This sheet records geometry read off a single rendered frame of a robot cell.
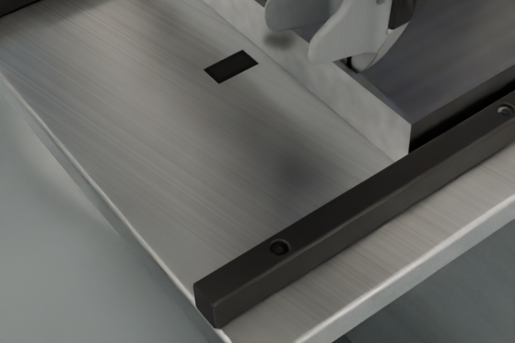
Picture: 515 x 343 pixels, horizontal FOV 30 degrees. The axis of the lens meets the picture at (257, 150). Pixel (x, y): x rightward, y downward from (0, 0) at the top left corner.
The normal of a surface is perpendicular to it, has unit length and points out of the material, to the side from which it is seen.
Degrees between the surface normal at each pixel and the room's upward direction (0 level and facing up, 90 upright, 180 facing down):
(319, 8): 87
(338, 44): 93
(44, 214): 0
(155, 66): 0
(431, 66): 0
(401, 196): 90
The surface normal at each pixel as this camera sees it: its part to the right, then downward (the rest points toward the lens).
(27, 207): -0.04, -0.69
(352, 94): -0.80, 0.44
